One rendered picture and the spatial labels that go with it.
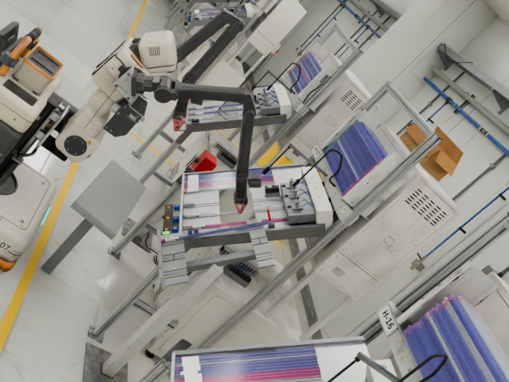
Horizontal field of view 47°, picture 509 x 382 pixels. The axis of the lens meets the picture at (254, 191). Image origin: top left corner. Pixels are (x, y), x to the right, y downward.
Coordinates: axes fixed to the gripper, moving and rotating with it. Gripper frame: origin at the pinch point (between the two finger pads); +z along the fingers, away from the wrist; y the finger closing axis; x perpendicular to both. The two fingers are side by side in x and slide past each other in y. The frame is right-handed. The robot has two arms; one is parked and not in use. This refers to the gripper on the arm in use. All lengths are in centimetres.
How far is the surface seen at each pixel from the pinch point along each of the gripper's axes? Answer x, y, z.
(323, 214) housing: -38.9, -19.6, -9.8
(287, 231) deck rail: -21.5, -21.4, -1.1
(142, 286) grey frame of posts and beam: 49, -24, 28
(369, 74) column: -151, 294, 13
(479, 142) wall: -207, 155, 27
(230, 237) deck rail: 6.0, -21.0, 2.3
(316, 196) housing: -37.8, -4.9, -11.3
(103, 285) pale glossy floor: 75, 18, 59
